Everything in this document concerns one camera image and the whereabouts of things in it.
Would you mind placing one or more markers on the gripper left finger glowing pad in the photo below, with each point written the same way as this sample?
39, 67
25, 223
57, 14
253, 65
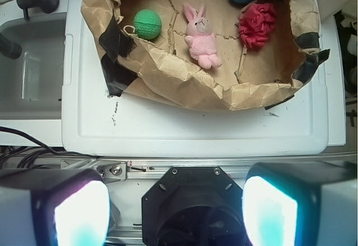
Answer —
53, 207

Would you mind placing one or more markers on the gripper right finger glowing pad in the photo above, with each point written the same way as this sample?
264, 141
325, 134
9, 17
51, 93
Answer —
301, 203

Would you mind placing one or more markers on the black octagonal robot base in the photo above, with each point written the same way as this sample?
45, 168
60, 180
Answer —
193, 206

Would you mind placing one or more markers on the green foam ball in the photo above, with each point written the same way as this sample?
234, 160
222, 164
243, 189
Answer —
147, 24

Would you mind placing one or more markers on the clear plastic storage bin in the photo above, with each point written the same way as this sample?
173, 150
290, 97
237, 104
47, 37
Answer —
31, 85

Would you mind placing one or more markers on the brown paper bag tray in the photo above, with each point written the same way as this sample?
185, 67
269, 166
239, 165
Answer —
162, 69

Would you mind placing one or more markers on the pink plush bunny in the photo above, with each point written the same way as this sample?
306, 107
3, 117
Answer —
200, 37

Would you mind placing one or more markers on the red crumpled paper flower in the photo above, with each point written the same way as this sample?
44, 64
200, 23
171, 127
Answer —
255, 23

